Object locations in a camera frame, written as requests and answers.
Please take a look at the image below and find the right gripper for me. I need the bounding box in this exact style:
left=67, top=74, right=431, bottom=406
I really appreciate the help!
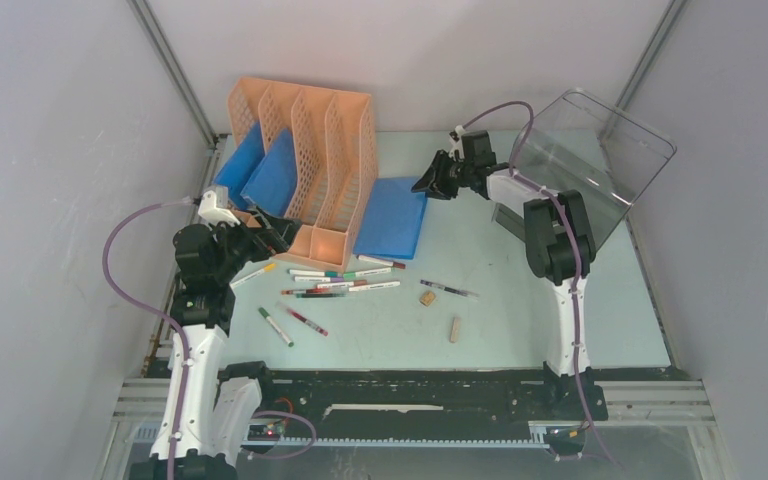
left=411, top=150, right=473, bottom=201

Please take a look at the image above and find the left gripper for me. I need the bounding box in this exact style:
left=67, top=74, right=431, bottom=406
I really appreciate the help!
left=209, top=204, right=301, bottom=283

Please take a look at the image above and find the blue folder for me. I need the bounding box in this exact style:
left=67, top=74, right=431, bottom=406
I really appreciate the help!
left=241, top=129, right=297, bottom=216
left=353, top=177, right=427, bottom=260
left=214, top=122, right=265, bottom=210

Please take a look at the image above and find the blue folder front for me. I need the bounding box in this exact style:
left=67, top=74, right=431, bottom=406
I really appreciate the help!
left=214, top=122, right=265, bottom=210

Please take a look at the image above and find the small cork block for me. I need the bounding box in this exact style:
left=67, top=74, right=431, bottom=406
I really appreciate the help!
left=419, top=291, right=436, bottom=307

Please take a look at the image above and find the clear plastic drawer cabinet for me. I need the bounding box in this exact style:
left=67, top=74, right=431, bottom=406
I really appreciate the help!
left=510, top=88, right=677, bottom=248

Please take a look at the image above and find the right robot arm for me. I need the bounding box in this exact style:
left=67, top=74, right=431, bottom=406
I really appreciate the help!
left=412, top=127, right=604, bottom=430

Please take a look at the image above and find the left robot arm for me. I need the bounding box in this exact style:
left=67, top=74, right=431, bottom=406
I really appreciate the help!
left=128, top=207, right=302, bottom=479

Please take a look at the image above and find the yellow cap marker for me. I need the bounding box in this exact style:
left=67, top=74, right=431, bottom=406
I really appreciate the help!
left=230, top=263, right=277, bottom=289

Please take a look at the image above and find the purple cap marker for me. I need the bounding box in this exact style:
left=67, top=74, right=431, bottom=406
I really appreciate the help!
left=292, top=276, right=346, bottom=283

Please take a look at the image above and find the dark green pen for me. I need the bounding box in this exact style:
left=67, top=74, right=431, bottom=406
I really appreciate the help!
left=294, top=292, right=347, bottom=299

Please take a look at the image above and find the red marker in cluster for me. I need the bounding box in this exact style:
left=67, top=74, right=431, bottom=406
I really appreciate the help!
left=280, top=288, right=348, bottom=296

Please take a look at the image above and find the red pen lower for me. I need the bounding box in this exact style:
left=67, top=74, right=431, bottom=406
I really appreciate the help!
left=286, top=307, right=329, bottom=337

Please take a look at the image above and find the green cap marker lower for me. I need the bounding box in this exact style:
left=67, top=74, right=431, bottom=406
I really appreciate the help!
left=258, top=307, right=295, bottom=348

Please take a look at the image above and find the green cap marker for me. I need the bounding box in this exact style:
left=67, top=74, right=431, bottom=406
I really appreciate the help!
left=258, top=307, right=295, bottom=348
left=342, top=267, right=393, bottom=280

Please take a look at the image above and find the green cap marker upper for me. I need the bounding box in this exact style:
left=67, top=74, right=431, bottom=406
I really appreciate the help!
left=342, top=267, right=393, bottom=280

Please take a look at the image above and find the brown cap marker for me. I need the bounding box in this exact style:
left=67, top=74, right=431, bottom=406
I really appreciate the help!
left=356, top=254, right=406, bottom=270

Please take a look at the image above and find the clear purple pen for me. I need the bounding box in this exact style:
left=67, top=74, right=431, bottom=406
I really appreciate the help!
left=419, top=279, right=479, bottom=298

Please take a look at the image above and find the orange plastic file organizer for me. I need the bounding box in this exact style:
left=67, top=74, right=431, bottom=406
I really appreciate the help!
left=227, top=77, right=378, bottom=271

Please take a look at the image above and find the white marker right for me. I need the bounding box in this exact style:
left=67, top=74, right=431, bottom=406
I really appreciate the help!
left=348, top=280, right=401, bottom=292

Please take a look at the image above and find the tan eraser stick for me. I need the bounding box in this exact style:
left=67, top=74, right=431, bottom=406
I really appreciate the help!
left=449, top=316, right=462, bottom=344

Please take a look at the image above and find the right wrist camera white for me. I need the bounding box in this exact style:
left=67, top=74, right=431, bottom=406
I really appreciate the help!
left=449, top=125, right=466, bottom=158

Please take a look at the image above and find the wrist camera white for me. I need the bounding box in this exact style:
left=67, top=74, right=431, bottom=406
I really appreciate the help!
left=449, top=125, right=466, bottom=158
left=197, top=185, right=240, bottom=226

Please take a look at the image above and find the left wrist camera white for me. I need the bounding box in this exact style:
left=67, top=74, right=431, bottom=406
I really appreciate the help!
left=197, top=185, right=240, bottom=226

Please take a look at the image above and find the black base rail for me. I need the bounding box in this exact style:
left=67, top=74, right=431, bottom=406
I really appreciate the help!
left=214, top=368, right=617, bottom=444

